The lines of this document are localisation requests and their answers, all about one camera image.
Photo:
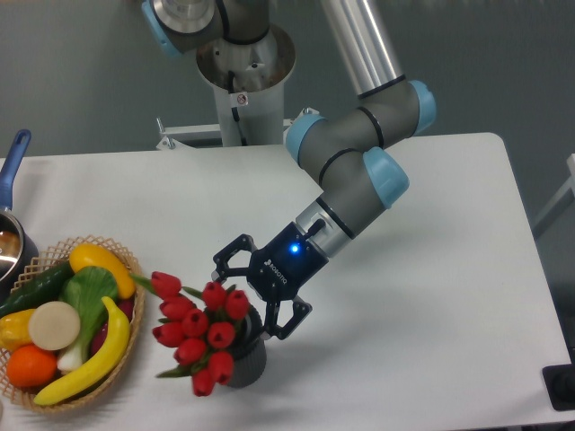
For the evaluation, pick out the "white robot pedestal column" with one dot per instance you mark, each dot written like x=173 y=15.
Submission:
x=248 y=86

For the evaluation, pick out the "red tulip bouquet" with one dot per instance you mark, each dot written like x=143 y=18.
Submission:
x=200 y=326

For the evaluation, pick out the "blue handled saucepan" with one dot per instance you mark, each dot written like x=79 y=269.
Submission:
x=17 y=248

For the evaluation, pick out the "green cucumber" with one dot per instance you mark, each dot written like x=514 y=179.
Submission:
x=44 y=288

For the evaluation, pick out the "green bok choy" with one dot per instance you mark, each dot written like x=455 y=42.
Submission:
x=84 y=292

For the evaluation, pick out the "black device at table edge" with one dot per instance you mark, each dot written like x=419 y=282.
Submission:
x=559 y=382

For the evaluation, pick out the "purple eggplant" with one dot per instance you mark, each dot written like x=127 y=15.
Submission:
x=127 y=307

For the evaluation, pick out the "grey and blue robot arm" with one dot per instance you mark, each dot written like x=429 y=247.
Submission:
x=347 y=158

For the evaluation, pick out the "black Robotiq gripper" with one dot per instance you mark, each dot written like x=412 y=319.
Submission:
x=285 y=265

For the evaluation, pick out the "woven wicker basket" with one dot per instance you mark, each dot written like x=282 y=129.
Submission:
x=52 y=256

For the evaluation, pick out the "orange fruit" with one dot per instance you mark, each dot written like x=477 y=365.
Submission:
x=31 y=366

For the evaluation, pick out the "yellow banana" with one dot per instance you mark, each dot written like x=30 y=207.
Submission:
x=97 y=367

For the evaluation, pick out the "dark grey ribbed vase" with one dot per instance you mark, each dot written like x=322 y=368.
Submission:
x=248 y=352

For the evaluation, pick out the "white frame at right edge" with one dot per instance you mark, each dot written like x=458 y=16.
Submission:
x=556 y=205

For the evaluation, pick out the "beige round wooden disc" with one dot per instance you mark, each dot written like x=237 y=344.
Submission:
x=54 y=325

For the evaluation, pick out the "yellow bell pepper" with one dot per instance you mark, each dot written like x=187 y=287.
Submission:
x=14 y=330

